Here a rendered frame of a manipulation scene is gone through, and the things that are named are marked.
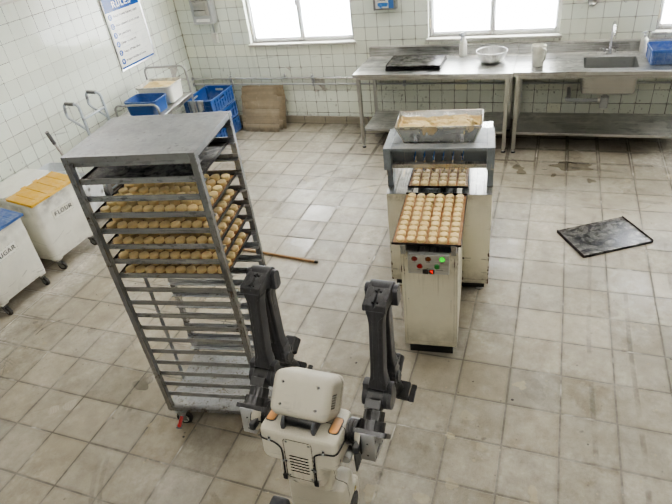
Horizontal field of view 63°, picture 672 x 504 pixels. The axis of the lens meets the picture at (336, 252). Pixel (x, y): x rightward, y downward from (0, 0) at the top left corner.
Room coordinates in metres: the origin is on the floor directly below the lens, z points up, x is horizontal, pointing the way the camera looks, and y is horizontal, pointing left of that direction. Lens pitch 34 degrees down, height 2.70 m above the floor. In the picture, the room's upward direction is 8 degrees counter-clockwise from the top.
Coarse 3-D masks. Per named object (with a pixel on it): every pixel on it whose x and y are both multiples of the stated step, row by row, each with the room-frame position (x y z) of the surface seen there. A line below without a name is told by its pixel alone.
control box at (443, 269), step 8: (408, 256) 2.62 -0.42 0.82; (416, 256) 2.61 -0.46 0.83; (424, 256) 2.59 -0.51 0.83; (432, 256) 2.58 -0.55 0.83; (440, 256) 2.56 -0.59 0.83; (448, 256) 2.55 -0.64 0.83; (408, 264) 2.62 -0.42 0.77; (416, 264) 2.61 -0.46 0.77; (424, 264) 2.59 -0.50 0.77; (432, 264) 2.58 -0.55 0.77; (440, 264) 2.56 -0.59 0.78; (448, 264) 2.55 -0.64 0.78; (408, 272) 2.62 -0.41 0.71; (416, 272) 2.61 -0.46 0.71; (440, 272) 2.56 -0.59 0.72; (448, 272) 2.55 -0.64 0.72
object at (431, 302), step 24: (456, 264) 2.57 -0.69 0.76; (408, 288) 2.65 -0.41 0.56; (432, 288) 2.61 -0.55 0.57; (456, 288) 2.57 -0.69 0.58; (408, 312) 2.66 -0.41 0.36; (432, 312) 2.61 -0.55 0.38; (456, 312) 2.57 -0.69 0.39; (408, 336) 2.66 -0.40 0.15; (432, 336) 2.61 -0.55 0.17; (456, 336) 2.57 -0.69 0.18
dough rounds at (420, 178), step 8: (440, 168) 3.53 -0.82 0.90; (448, 168) 3.49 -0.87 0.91; (456, 168) 3.46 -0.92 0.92; (464, 168) 3.44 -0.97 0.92; (416, 176) 3.43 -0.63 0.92; (424, 176) 3.41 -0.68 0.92; (432, 176) 3.40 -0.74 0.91; (440, 176) 3.39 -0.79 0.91; (448, 176) 3.39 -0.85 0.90; (456, 176) 3.36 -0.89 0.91; (464, 176) 3.33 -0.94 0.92; (416, 184) 3.32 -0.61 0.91; (424, 184) 3.30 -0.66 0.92; (432, 184) 3.28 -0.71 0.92; (440, 184) 3.27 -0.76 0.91; (448, 184) 3.27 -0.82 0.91; (456, 184) 3.26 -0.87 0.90; (464, 184) 3.23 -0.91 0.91
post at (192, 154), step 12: (192, 156) 2.19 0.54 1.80; (192, 168) 2.19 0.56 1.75; (204, 180) 2.21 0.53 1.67; (204, 192) 2.19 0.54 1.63; (204, 204) 2.19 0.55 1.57; (216, 228) 2.20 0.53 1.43; (216, 240) 2.19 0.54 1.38; (216, 252) 2.19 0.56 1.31; (228, 276) 2.19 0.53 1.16; (228, 288) 2.19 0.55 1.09; (240, 312) 2.20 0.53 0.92; (240, 324) 2.19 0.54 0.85
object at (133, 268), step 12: (240, 240) 2.53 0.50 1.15; (132, 264) 2.45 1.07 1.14; (144, 264) 2.43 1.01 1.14; (156, 264) 2.42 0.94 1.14; (168, 264) 2.41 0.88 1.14; (180, 264) 2.40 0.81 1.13; (192, 264) 2.37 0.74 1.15; (204, 264) 2.35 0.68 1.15; (216, 264) 2.34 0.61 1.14; (228, 264) 2.33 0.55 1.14
